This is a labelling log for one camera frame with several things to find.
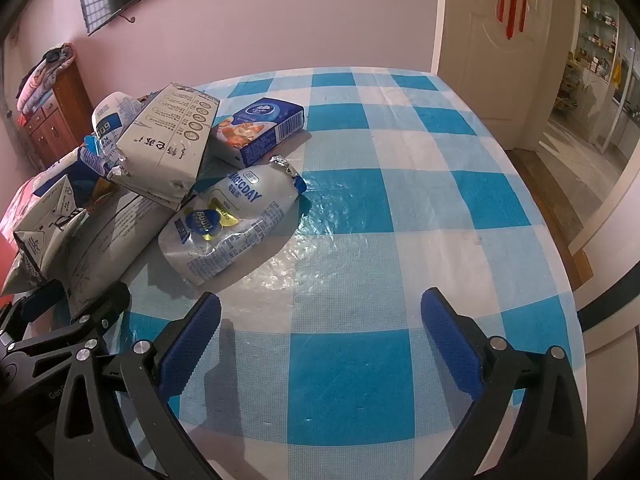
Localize white paper packet round icons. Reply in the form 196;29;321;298
107;82;221;211

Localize brown wooden cabinet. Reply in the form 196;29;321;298
20;62;96;168

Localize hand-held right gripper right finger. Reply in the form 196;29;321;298
420;287;588;480

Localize blue white checkered tablecloth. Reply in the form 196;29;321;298
70;66;587;480

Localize white door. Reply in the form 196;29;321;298
431;0;556;151

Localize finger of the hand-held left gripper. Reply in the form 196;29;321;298
0;280;65;348
10;282;132;361

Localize white milk powder pouch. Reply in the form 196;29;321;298
158;156;307;287

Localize glass display shelf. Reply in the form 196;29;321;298
565;0;621;111

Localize blue packet with food picture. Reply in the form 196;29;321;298
209;97;307;168

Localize white bag with blue label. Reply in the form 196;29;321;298
91;91;151;161

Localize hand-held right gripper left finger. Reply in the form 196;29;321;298
52;291;223;480

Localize pile of folded blankets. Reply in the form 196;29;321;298
15;42;77;111

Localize white and blue bag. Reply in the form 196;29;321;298
0;146;118;241

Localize white folded foil bag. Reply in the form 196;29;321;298
0;175;91;297

